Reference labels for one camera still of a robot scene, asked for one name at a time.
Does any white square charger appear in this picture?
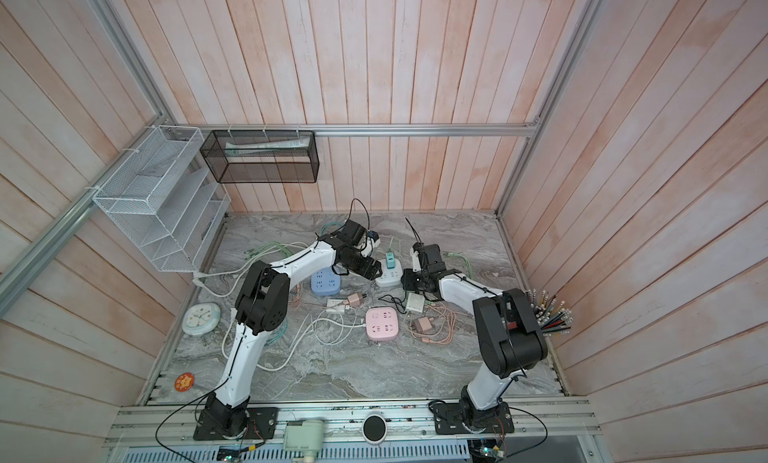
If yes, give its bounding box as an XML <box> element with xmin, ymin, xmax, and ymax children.
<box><xmin>405</xmin><ymin>293</ymin><xmax>425</xmax><ymax>314</ymax></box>

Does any teal charger plug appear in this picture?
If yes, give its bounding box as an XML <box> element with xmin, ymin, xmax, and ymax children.
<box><xmin>385</xmin><ymin>251</ymin><xmax>397</xmax><ymax>270</ymax></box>

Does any pink charger plug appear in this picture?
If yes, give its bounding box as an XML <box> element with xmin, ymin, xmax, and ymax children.
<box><xmin>346</xmin><ymin>293</ymin><xmax>366</xmax><ymax>308</ymax></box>

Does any beige charger plug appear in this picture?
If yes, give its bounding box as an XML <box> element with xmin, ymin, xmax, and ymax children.
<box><xmin>413</xmin><ymin>317</ymin><xmax>434</xmax><ymax>334</ymax></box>

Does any white charger plug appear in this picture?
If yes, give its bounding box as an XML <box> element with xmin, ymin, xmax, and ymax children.
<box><xmin>326</xmin><ymin>299</ymin><xmax>347</xmax><ymax>314</ymax></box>

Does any pink power strip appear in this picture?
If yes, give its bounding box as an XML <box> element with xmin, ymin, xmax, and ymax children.
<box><xmin>365</xmin><ymin>307</ymin><xmax>399</xmax><ymax>342</ymax></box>

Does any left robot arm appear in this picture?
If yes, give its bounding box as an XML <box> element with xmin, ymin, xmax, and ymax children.
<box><xmin>193</xmin><ymin>219</ymin><xmax>382</xmax><ymax>441</ymax></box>

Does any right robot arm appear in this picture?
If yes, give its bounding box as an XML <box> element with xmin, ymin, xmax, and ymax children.
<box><xmin>401</xmin><ymin>242</ymin><xmax>548</xmax><ymax>431</ymax></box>

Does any blue power strip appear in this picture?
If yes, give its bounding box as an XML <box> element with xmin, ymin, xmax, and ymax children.
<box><xmin>310</xmin><ymin>268</ymin><xmax>341</xmax><ymax>297</ymax></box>

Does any white power strip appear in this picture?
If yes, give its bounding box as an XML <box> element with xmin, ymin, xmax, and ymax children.
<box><xmin>375</xmin><ymin>259</ymin><xmax>403</xmax><ymax>289</ymax></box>

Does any red pencil cup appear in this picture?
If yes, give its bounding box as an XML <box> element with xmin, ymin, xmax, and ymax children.
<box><xmin>525</xmin><ymin>289</ymin><xmax>573</xmax><ymax>337</ymax></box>

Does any black mesh basket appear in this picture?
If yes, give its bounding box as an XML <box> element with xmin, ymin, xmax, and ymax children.
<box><xmin>200</xmin><ymin>129</ymin><xmax>320</xmax><ymax>184</ymax></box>

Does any black round speaker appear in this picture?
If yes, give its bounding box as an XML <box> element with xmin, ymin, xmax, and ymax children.
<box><xmin>362</xmin><ymin>413</ymin><xmax>388</xmax><ymax>445</ymax></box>

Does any white round clock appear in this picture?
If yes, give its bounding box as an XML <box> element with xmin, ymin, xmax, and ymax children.
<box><xmin>181</xmin><ymin>303</ymin><xmax>221</xmax><ymax>336</ymax></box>

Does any white box device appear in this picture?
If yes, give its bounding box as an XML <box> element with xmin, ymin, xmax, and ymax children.
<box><xmin>283</xmin><ymin>419</ymin><xmax>325</xmax><ymax>463</ymax></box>

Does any red round sticker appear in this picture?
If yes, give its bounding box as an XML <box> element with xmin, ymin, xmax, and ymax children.
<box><xmin>174</xmin><ymin>372</ymin><xmax>195</xmax><ymax>393</ymax></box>

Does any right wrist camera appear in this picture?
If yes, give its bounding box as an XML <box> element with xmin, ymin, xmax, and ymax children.
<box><xmin>411</xmin><ymin>242</ymin><xmax>428</xmax><ymax>272</ymax></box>

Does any pink usb cable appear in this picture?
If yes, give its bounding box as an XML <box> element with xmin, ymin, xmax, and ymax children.
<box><xmin>404</xmin><ymin>303</ymin><xmax>460</xmax><ymax>347</ymax></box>

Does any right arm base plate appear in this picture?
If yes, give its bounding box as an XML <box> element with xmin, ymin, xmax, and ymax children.
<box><xmin>427</xmin><ymin>400</ymin><xmax>514</xmax><ymax>435</ymax></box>

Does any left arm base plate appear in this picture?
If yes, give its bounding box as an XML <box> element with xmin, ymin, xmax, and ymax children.
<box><xmin>193</xmin><ymin>407</ymin><xmax>278</xmax><ymax>441</ymax></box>

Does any white wire shelf rack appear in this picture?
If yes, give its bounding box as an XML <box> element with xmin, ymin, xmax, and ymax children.
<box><xmin>94</xmin><ymin>126</ymin><xmax>230</xmax><ymax>273</ymax></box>

